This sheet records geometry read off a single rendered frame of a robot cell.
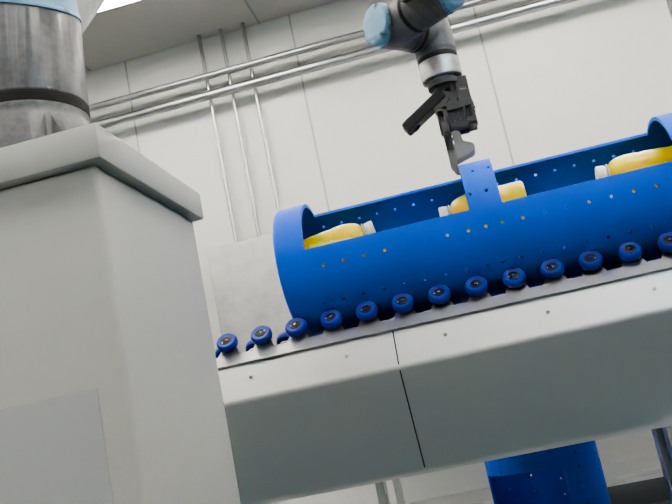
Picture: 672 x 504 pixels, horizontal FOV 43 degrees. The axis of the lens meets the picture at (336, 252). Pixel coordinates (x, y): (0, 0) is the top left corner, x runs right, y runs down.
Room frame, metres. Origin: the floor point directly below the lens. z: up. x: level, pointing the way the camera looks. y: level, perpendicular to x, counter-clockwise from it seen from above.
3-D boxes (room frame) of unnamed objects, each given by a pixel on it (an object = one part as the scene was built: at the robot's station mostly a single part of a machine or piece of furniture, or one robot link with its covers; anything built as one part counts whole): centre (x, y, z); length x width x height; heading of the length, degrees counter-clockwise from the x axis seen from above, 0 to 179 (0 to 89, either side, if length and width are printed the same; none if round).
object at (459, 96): (1.77, -0.31, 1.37); 0.09 x 0.08 x 0.12; 81
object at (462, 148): (1.76, -0.31, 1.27); 0.06 x 0.03 x 0.09; 81
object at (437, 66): (1.78, -0.31, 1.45); 0.10 x 0.09 x 0.05; 171
